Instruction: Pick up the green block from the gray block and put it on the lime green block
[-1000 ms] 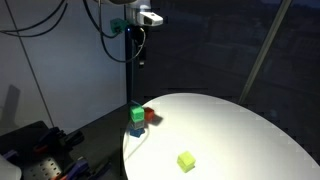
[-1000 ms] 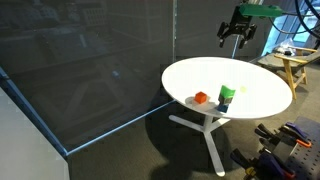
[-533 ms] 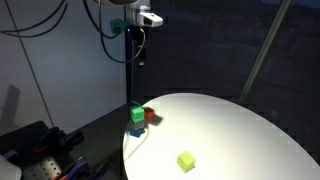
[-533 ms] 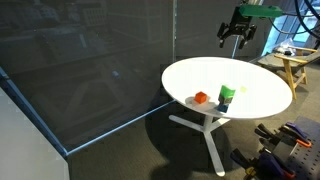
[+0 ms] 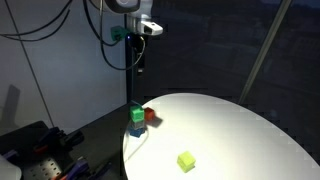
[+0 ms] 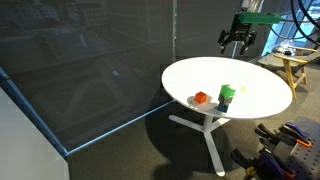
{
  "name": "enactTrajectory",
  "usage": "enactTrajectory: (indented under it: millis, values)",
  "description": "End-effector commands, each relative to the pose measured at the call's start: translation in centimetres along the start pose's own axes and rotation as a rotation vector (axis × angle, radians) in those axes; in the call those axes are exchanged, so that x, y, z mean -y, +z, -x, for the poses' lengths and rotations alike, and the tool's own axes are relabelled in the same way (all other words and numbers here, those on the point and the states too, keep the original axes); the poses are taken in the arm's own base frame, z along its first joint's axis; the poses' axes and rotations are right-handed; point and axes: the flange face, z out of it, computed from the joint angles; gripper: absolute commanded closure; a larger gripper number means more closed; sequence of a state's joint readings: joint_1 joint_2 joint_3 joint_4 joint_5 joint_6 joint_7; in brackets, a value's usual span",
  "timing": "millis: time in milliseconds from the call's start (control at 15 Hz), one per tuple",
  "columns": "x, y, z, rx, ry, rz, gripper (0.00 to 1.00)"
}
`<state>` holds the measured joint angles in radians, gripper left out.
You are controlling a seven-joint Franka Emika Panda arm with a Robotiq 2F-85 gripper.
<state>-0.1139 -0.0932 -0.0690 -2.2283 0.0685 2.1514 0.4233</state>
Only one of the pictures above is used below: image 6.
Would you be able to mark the white table base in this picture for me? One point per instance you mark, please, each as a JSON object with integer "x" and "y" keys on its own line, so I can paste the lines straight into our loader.
{"x": 208, "y": 133}

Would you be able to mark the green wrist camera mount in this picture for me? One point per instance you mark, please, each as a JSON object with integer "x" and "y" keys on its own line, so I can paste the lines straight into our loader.
{"x": 260, "y": 18}

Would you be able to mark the blue block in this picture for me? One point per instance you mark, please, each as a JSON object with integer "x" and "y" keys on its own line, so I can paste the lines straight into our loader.
{"x": 222, "y": 108}

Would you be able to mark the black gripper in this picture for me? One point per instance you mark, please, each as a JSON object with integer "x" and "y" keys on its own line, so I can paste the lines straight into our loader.
{"x": 240, "y": 30}

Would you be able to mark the blue partition bottom frame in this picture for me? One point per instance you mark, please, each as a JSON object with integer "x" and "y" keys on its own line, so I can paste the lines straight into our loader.
{"x": 33, "y": 116}

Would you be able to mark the clear plastic bag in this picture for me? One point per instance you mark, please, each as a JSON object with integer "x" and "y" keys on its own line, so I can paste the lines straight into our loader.
{"x": 286, "y": 48}

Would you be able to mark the purple orange spring clamp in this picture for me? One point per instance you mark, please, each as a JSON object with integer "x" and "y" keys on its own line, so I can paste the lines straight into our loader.
{"x": 271, "y": 161}
{"x": 296, "y": 131}

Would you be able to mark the orange block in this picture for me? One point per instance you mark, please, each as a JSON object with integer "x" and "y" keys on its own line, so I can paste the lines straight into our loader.
{"x": 200, "y": 97}

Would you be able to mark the bright window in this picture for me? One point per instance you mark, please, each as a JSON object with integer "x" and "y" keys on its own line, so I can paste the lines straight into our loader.
{"x": 283, "y": 31}

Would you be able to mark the lime green block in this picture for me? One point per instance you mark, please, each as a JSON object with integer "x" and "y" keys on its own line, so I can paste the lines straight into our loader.
{"x": 243, "y": 89}

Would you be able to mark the thin blue-lit partition post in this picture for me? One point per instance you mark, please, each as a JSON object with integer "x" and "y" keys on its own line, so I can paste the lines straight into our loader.
{"x": 234, "y": 53}

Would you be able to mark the dark green block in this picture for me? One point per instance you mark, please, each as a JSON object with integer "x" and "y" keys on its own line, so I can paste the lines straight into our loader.
{"x": 227, "y": 90}

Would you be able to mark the metal partition post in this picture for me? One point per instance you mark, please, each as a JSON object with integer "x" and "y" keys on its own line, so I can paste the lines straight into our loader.
{"x": 174, "y": 30}

